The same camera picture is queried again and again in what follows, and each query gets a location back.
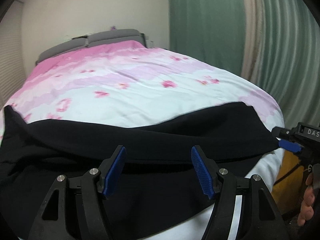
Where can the black pants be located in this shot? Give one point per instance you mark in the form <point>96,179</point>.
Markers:
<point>150,140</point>

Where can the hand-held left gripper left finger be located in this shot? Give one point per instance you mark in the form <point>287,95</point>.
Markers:
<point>113,172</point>

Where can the person's right hand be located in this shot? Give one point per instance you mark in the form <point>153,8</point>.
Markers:
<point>308,200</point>

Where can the pink floral blanket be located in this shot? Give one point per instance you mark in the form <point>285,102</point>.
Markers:
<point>125,92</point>

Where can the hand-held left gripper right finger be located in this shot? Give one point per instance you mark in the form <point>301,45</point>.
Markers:
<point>202,175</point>

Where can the grey padded headboard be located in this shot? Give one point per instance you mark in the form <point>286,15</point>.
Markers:
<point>112,36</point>

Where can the beige curtain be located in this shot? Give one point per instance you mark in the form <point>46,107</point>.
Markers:
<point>251,30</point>

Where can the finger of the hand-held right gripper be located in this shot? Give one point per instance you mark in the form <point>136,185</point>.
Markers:
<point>283,133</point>
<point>290,145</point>

